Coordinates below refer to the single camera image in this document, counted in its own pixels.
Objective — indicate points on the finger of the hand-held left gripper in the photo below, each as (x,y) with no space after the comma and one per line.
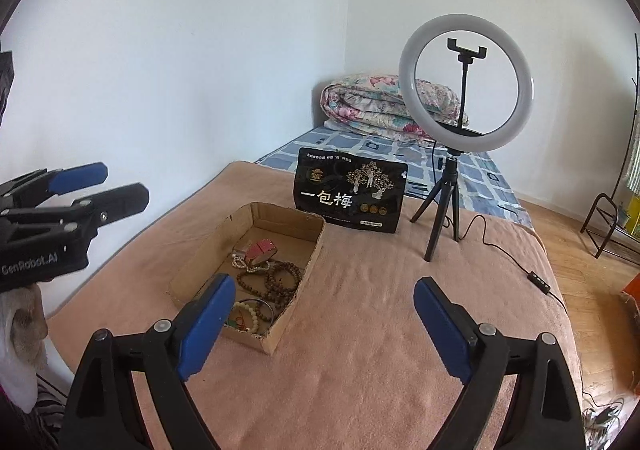
(80,177)
(125,200)

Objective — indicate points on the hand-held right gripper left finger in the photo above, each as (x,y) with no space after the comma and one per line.
(207,325)

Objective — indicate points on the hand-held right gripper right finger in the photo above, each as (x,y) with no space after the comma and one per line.
(442,330)

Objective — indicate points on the dark metal bangle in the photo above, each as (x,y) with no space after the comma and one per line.
(271,312)

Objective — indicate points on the cardboard box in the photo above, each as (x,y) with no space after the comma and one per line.
(287,225)

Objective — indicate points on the black inline remote control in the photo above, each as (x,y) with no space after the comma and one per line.
(537,281)

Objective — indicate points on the black tripod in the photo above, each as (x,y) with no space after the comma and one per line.
(442,215)

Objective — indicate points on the blue plaid bedsheet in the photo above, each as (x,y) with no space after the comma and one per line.
(490,180)

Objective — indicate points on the black snack bag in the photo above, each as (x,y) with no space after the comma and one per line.
(350,200)

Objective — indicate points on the striped clothing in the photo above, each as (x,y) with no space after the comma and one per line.
(50,415)

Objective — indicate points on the black metal clothes rack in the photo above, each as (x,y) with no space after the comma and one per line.
(600,225)

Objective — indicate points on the orange cloth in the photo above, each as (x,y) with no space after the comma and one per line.
(631,297)

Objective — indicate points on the folded floral quilt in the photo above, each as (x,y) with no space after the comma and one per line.
(360,99)

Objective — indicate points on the black phone holder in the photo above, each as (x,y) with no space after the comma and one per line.
(466,79)

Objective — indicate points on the striped hanging cloth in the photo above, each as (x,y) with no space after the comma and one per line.
(632,159)

